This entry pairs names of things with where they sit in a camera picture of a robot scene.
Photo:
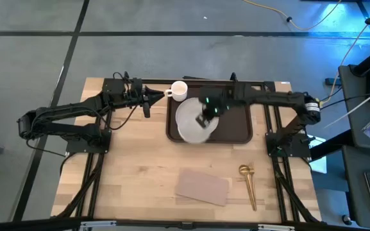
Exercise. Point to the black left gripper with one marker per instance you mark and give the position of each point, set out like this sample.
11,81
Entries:
136,93

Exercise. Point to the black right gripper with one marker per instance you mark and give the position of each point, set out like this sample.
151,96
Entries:
218,99

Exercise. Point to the white round plate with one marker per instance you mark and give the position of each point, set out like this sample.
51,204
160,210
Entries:
191,134

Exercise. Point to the white mug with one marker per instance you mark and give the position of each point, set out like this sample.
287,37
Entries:
179,91

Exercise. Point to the gold spoon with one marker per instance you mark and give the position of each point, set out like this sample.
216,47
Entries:
244,170

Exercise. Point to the brown cloth napkin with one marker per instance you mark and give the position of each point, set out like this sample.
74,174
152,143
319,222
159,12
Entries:
204,187

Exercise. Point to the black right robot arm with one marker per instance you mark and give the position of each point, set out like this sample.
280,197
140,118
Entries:
277,97

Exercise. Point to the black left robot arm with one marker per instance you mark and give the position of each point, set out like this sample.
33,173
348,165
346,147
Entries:
59,110

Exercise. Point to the brown plastic tray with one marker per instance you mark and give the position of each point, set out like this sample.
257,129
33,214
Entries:
236,128

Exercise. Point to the white sheet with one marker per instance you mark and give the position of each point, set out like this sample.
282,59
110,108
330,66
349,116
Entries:
319,165

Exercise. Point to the grey desk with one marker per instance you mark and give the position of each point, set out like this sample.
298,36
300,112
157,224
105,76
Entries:
358,109
354,192

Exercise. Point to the black chair caster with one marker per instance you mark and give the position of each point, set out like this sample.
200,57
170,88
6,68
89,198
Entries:
347,219

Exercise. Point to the black rig beam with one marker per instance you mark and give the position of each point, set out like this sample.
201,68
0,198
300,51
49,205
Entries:
27,224

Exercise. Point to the black aluminium table frame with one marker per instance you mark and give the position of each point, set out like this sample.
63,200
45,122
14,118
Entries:
269,122

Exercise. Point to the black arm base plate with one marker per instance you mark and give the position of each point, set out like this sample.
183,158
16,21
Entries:
75,149
300,150

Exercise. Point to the silver bracket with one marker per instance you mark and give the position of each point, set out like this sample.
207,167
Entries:
98,224
276,227

